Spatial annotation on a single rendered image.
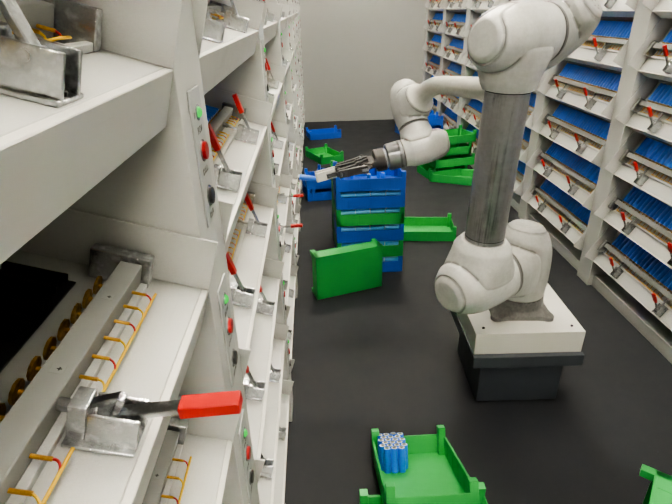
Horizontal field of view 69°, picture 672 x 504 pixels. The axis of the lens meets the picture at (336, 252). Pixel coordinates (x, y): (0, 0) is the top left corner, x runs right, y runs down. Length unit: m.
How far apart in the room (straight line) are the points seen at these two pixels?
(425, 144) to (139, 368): 1.36
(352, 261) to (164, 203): 1.66
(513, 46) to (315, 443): 1.12
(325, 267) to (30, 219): 1.84
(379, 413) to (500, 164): 0.82
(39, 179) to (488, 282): 1.17
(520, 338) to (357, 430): 0.54
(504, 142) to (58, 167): 1.06
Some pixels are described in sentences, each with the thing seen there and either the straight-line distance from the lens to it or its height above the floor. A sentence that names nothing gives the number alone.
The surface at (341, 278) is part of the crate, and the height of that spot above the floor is 0.08.
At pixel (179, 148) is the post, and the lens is 0.43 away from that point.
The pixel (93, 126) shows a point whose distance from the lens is 0.27.
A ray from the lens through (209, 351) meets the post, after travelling 0.51.
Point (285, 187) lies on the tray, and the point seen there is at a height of 0.50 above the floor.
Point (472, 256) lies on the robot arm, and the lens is 1.29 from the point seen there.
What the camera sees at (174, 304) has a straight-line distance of 0.45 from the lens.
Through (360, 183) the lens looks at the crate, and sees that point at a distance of 2.11.
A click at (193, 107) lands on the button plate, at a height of 1.03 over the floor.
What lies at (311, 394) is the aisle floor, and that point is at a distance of 1.64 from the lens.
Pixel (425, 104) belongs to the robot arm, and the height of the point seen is 0.82.
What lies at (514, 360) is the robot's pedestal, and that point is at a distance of 1.54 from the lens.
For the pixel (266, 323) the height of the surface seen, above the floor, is 0.50.
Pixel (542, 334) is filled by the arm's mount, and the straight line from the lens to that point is 1.53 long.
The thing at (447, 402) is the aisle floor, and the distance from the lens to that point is 1.64.
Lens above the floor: 1.11
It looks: 26 degrees down
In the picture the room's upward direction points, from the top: 1 degrees counter-clockwise
